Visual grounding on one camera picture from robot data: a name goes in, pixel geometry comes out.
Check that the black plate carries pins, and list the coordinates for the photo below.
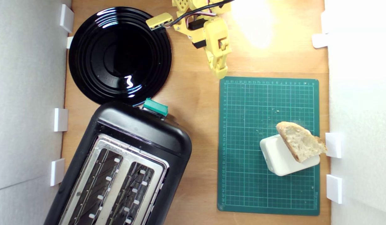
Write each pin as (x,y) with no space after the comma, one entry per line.
(118,56)

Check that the green toaster lever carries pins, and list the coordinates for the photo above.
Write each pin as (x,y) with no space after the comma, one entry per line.
(155,107)

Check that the green cutting mat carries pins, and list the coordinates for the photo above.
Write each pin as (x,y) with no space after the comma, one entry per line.
(249,125)

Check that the yellow wrist camera module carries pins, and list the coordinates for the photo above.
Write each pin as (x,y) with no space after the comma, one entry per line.
(158,21)

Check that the brown bread slice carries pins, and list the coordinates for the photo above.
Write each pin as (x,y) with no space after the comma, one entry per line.
(300,142)

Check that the black two-slot toaster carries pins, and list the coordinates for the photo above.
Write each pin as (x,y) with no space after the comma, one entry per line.
(133,131)

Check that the white block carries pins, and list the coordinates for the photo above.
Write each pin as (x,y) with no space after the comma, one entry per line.
(277,159)

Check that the white wall clip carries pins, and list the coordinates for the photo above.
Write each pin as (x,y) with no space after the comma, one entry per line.
(57,172)
(69,42)
(66,18)
(319,40)
(334,188)
(324,22)
(333,145)
(61,119)

